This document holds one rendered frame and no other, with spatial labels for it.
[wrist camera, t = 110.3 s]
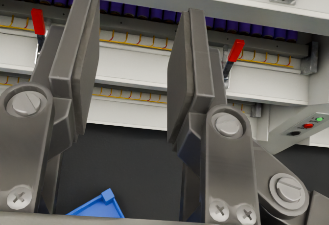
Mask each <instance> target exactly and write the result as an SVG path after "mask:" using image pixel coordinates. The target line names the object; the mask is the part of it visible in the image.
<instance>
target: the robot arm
mask: <svg viewBox="0 0 329 225"><path fill-rule="evenodd" d="M99 23H100V0H73V3H72V6H71V9H70V13H69V16H68V19H67V22H66V25H65V27H63V26H56V25H51V26H50V28H49V30H48V32H47V35H46V38H45V41H44V43H43V46H42V49H41V51H40V54H39V57H38V59H37V62H36V65H35V68H34V70H33V73H32V75H31V78H30V80H29V82H21V83H17V84H14V85H12V86H10V87H8V88H7V89H6V90H5V91H4V92H3V93H2V94H1V95H0V225H329V198H327V197H326V196H324V195H322V194H320V193H318V192H316V191H315V190H313V191H311V192H310V191H308V190H307V189H306V187H305V185H304V183H303V182H302V181H301V180H300V179H299V178H298V177H297V176H296V175H295V174H294V173H293V172H291V171H290V170H289V169H288V168H287V167H286V166H284V165H283V164H282V163H281V162H280V161H279V160H278V159H276V158H275V157H274V156H273V155H272V154H271V153H269V152H268V151H267V150H266V149H265V148H264V147H262V146H261V145H260V144H259V143H258V142H257V141H256V140H254V139H253V138H252V130H251V124H250V121H249V119H248V118H247V116H246V115H245V114H244V113H243V112H242V111H241V110H240V109H238V108H236V107H234V106H231V105H228V102H227V96H226V89H225V83H224V76H223V70H222V63H221V57H220V52H219V49H218V48H211V47H209V43H208V36H207V28H206V19H205V12H204V10H200V9H193V8H189V9H188V11H187V12H186V11H182V14H181V17H180V21H179V25H178V28H177V32H176V36H175V39H174V43H173V47H172V51H171V54H170V58H169V61H168V66H167V142H168V143H172V152H177V156H178V157H179V158H180V159H181V160H182V161H183V169H182V184H181V199H180V215H179V222H177V221H161V220H145V219H128V218H111V217H94V216H76V215H58V214H55V210H56V203H57V196H58V188H59V180H60V173H61V166H62V158H63V152H64V151H65V150H67V149H68V148H69V147H71V146H72V143H77V139H78V135H84V133H85V128H86V123H87V118H88V113H89V108H90V103H91V98H92V93H93V89H94V82H95V77H96V72H97V67H98V61H99Z"/></svg>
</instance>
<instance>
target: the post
mask: <svg viewBox="0 0 329 225"><path fill-rule="evenodd" d="M314 113H328V114H329V104H319V105H309V106H299V107H290V106H282V105H273V104H271V106H270V119H269V133H268V141H261V140H256V141H257V142H258V143H259V144H260V145H261V146H262V147H264V148H265V149H266V150H267V151H268V152H269V153H271V154H272V155H275V154H277V153H279V152H281V151H283V150H285V149H287V148H289V147H290V146H292V145H294V144H296V143H298V142H300V141H302V140H304V139H306V138H308V137H310V136H312V135H314V134H316V133H318V132H320V131H322V130H324V129H326V128H328V127H329V120H328V121H326V122H324V123H322V124H320V125H319V126H317V127H315V128H313V129H311V130H309V131H307V132H306V133H304V134H302V135H300V136H298V137H295V136H285V135H280V134H281V133H283V132H285V131H286V130H288V129H290V128H291V127H293V126H294V125H296V124H298V123H299V122H301V121H303V120H304V119H306V118H308V117H309V116H311V115H312V114H314Z"/></svg>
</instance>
